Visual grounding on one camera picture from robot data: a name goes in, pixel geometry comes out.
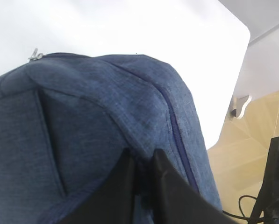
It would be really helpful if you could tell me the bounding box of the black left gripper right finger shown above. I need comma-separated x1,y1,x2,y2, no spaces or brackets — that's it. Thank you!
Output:
152,149,235,224

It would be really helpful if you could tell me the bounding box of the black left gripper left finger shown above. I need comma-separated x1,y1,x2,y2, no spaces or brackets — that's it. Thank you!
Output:
59,149,136,224

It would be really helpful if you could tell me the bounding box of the navy blue lunch bag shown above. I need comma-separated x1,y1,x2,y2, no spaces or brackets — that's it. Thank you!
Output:
0,53,222,224

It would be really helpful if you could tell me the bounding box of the grey table foot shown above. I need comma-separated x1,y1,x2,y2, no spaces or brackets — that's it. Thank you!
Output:
230,95,252,119

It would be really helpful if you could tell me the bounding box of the black floor cable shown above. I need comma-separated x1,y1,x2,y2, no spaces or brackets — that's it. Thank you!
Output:
222,195,265,221

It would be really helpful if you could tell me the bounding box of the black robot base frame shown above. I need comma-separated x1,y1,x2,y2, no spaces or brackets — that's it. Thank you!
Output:
248,137,279,224

